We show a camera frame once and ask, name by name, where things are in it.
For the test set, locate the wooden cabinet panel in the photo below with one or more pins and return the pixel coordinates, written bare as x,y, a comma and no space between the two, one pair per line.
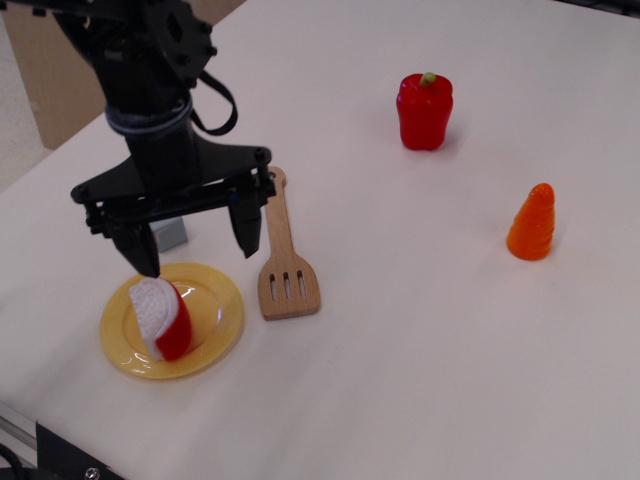
50,90

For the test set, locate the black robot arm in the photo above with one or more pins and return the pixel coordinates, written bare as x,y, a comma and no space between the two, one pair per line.
148,57

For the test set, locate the yellow plastic plate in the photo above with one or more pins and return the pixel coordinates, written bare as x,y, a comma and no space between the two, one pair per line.
217,316

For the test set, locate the grey blue cube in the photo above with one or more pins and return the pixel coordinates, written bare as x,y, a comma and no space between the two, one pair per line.
169,233

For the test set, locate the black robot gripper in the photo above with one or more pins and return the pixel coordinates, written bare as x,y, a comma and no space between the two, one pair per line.
176,175

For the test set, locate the red toy bell pepper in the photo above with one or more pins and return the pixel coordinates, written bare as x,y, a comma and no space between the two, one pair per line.
424,105

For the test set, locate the black corner bracket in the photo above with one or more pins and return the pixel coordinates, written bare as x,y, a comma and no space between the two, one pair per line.
61,458

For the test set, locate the orange toy carrot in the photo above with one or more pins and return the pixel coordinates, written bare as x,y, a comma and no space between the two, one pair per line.
531,234

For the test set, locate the wooden slotted spatula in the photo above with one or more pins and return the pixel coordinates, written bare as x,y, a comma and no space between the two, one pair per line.
287,284

